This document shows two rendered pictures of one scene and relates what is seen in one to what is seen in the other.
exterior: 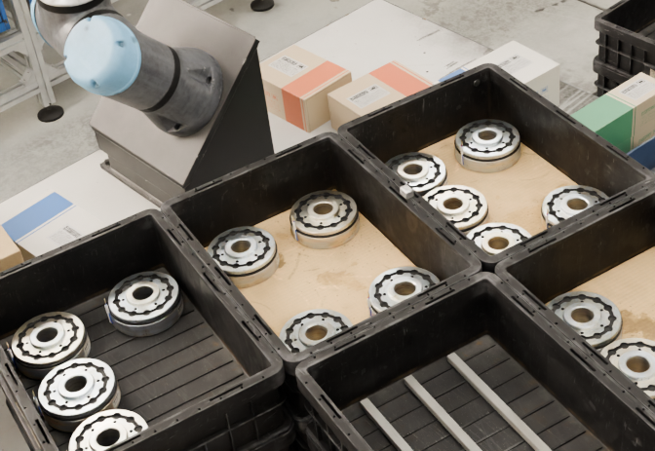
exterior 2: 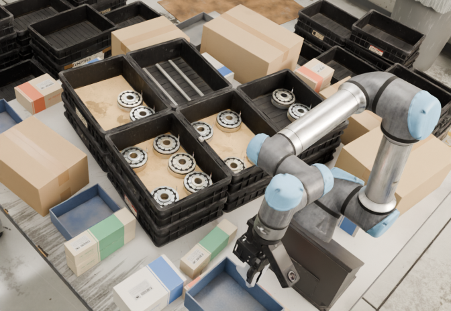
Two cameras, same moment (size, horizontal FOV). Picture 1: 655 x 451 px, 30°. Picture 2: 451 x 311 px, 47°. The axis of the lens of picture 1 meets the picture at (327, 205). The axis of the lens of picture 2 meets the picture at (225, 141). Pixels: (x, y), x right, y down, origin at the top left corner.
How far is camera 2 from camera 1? 2.72 m
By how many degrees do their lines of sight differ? 95
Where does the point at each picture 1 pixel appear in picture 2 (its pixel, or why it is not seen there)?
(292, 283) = (241, 148)
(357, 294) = (217, 142)
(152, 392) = (278, 117)
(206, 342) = not seen: hidden behind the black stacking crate
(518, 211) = (155, 169)
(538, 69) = (125, 283)
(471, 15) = not seen: outside the picture
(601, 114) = (105, 226)
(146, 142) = not seen: hidden behind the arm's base
